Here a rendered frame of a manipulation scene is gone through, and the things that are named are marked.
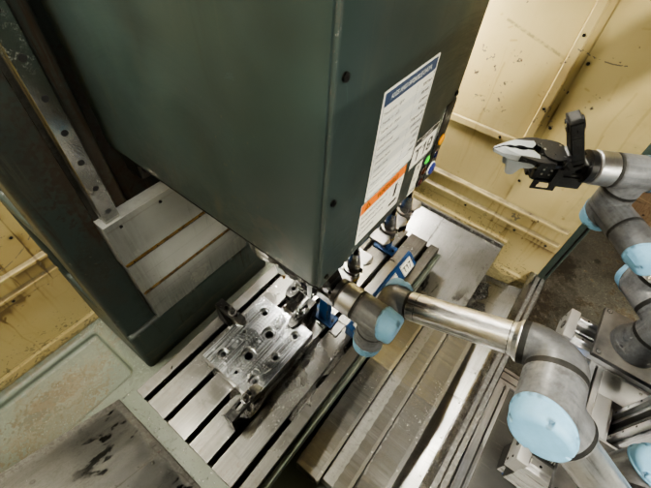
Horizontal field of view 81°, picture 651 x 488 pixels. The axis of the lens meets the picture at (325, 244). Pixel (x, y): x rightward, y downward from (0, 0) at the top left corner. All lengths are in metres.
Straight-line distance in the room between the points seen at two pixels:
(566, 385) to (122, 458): 1.39
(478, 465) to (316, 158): 1.88
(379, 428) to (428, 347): 0.39
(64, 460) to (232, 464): 0.61
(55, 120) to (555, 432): 1.12
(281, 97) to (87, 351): 1.67
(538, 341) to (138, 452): 1.35
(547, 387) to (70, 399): 1.68
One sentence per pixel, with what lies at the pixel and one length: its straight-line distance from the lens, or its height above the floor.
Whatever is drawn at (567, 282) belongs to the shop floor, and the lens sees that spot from 3.25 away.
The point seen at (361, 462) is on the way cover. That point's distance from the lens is 1.51.
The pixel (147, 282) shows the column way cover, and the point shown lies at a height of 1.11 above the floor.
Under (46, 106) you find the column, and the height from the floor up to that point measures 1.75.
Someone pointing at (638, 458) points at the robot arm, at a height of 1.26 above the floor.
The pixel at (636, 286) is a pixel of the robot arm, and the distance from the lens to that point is 1.57.
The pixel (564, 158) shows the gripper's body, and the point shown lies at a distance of 0.95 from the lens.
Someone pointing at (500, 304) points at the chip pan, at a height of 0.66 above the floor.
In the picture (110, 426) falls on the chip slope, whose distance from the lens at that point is 1.73.
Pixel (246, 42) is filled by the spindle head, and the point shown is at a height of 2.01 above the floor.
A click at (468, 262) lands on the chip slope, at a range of 1.92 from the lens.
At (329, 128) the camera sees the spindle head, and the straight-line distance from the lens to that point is 0.45.
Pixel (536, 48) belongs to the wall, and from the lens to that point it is 1.53.
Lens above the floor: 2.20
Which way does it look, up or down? 51 degrees down
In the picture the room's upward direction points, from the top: 5 degrees clockwise
